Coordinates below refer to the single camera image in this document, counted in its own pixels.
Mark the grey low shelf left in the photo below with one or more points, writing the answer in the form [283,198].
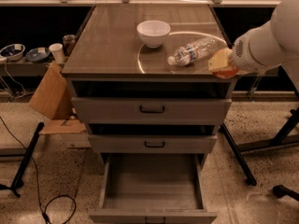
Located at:
[24,68]

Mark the brown glass jar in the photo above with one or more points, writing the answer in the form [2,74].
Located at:
[69,42]

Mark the red apple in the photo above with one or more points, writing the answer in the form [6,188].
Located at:
[225,73]

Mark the grey middle drawer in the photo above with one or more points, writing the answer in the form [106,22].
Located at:
[129,138]

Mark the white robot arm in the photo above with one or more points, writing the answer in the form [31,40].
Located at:
[263,48]

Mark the brown cardboard box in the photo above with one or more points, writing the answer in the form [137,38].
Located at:
[53,100]

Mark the grey top drawer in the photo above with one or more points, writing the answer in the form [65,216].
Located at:
[150,102]

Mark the grey bottom drawer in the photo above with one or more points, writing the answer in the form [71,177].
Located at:
[152,189]

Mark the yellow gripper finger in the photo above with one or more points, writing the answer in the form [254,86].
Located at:
[221,61]

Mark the black stand leg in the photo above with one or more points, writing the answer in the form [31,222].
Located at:
[282,138]
[17,181]

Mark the white bowl on shelf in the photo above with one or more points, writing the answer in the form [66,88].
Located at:
[13,52]

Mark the white paper cup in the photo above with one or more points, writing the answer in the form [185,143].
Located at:
[57,51]

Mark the black stand leg left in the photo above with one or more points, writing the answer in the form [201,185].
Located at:
[17,181]

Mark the grey drawer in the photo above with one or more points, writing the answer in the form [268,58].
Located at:
[152,189]
[129,138]
[150,102]

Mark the blue bowl on shelf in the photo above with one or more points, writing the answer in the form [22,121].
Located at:
[38,55]

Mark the black caster foot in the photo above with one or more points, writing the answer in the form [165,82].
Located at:
[281,191]

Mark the black stand leg right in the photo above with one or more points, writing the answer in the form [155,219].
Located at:
[282,138]

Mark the grey drawer cabinet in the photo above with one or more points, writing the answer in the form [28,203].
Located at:
[109,49]

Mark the clear plastic water bottle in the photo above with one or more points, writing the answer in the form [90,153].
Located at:
[193,52]

